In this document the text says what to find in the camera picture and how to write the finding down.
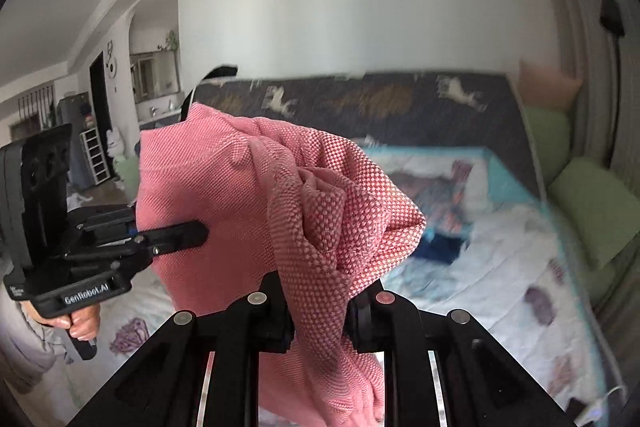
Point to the black floor lamp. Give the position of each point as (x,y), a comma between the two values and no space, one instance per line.
(612,21)

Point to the peach pillow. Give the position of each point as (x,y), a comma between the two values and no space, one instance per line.
(547,88)

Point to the white floral quilt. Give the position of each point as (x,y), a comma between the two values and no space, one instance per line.
(516,273)

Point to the grey curtain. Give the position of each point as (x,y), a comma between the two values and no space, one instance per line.
(606,110)

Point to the white shelf rack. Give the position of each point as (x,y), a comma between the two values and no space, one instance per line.
(95,156)

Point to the green pillow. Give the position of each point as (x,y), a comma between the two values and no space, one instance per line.
(551,133)
(603,212)

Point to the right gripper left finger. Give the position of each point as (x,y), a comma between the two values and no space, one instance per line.
(189,360)

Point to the navy fleece garment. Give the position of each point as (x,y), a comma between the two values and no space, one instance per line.
(440,247)

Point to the wall mirror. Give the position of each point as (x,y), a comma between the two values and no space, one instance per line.
(153,75)

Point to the green pillow far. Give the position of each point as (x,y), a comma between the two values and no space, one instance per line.
(551,133)

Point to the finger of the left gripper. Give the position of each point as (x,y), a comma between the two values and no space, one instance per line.
(170,240)

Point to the person's left hand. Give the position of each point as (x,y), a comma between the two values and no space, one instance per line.
(83,324)

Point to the white cat figurine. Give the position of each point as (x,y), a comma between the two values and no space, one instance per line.
(115,149)

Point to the green pillow near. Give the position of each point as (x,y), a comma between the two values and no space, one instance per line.
(603,212)

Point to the pink knit sweater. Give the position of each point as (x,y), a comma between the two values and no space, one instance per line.
(304,203)

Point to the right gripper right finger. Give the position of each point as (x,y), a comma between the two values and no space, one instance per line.
(445,369)

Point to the dark deer-print headboard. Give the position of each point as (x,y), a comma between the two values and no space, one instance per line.
(419,108)

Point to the folded floral blanket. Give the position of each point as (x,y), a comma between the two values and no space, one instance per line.
(440,198)

